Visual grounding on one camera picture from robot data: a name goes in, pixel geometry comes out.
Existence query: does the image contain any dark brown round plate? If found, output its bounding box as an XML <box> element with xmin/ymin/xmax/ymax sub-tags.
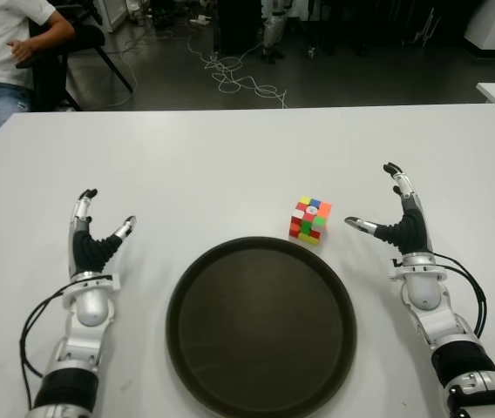
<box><xmin>165</xmin><ymin>236</ymin><xmax>357</xmax><ymax>418</ymax></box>

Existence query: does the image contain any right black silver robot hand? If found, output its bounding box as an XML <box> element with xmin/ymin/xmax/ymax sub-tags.
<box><xmin>343</xmin><ymin>161</ymin><xmax>437</xmax><ymax>266</ymax></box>

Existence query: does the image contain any white glass-front cabinet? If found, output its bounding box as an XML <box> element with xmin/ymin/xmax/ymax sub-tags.
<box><xmin>90</xmin><ymin>0</ymin><xmax>129</xmax><ymax>34</ymax></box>

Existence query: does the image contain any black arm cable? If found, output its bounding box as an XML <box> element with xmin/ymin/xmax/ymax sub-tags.
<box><xmin>433</xmin><ymin>252</ymin><xmax>489</xmax><ymax>339</ymax></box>
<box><xmin>19</xmin><ymin>281</ymin><xmax>74</xmax><ymax>410</ymax></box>

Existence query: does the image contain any multicoloured Rubik's cube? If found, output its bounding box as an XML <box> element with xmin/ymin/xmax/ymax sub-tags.
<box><xmin>288</xmin><ymin>195</ymin><xmax>333</xmax><ymax>247</ymax></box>

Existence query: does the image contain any grey folded metal stand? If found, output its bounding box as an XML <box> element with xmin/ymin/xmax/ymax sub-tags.
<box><xmin>411</xmin><ymin>3</ymin><xmax>441</xmax><ymax>50</ymax></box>

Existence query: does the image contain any black chair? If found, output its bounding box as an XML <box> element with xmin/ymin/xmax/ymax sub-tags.
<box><xmin>27</xmin><ymin>17</ymin><xmax>135</xmax><ymax>112</ymax></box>

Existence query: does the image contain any thin white floor cable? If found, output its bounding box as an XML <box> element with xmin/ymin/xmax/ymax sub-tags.
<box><xmin>98</xmin><ymin>25</ymin><xmax>153</xmax><ymax>108</ymax></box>

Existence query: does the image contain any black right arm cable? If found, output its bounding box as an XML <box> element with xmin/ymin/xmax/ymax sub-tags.
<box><xmin>433</xmin><ymin>252</ymin><xmax>489</xmax><ymax>339</ymax></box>

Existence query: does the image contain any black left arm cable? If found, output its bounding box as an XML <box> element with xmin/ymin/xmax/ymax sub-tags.
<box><xmin>19</xmin><ymin>281</ymin><xmax>74</xmax><ymax>410</ymax></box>

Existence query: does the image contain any silver humanoid robot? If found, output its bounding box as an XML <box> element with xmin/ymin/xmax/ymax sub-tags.
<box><xmin>260</xmin><ymin>0</ymin><xmax>288</xmax><ymax>62</ymax></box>

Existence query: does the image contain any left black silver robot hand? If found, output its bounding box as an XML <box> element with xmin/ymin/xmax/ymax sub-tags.
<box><xmin>67</xmin><ymin>188</ymin><xmax>138</xmax><ymax>280</ymax></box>

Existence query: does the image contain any tangled white floor cable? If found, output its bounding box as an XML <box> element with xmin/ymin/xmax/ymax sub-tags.
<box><xmin>186</xmin><ymin>30</ymin><xmax>288</xmax><ymax>109</ymax></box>

